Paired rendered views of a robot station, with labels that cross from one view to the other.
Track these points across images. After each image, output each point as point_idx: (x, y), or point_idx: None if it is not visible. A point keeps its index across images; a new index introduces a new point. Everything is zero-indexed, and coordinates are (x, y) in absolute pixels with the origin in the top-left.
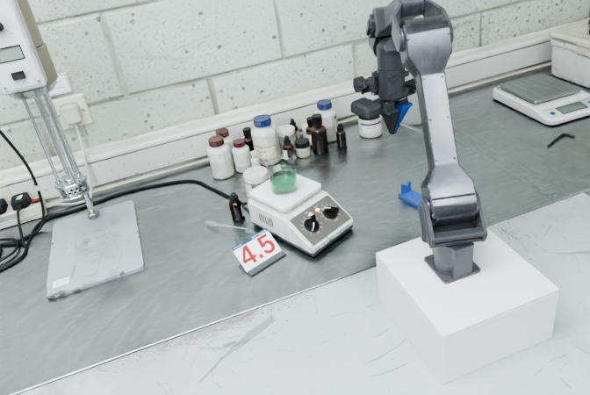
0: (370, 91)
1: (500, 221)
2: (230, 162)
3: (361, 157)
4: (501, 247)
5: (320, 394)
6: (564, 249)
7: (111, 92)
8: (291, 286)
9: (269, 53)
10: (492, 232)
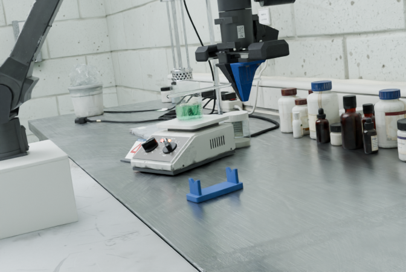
0: None
1: (156, 233)
2: (289, 118)
3: (337, 162)
4: (9, 165)
5: None
6: (67, 263)
7: (287, 31)
8: (98, 171)
9: (393, 20)
10: (37, 161)
